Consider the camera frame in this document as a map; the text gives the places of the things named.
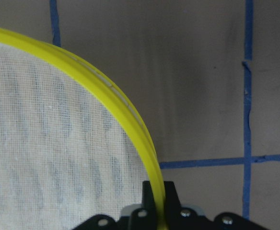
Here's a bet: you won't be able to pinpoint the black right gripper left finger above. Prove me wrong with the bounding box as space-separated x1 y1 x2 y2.
128 181 157 230

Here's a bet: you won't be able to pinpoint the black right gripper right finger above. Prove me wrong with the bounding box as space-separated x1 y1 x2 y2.
164 181 193 230

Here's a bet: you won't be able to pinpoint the yellow top steamer layer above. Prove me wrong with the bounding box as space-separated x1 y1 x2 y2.
0 25 167 230

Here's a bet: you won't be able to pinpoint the white steamer cloth liner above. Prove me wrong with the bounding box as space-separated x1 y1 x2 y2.
0 39 148 230

